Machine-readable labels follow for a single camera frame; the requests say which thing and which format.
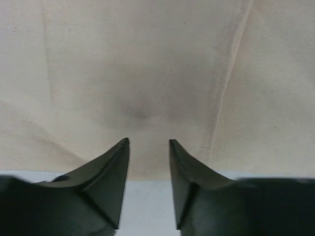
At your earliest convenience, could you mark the beige cloth surgical kit roll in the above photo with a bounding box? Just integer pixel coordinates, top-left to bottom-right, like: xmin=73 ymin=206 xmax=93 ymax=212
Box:
xmin=0 ymin=0 xmax=315 ymax=180

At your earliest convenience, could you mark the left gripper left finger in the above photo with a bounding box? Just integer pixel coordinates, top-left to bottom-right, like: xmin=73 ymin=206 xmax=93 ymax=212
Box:
xmin=0 ymin=138 xmax=129 ymax=236

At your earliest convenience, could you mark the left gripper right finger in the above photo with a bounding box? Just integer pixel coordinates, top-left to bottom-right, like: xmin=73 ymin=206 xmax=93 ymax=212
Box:
xmin=169 ymin=139 xmax=315 ymax=236

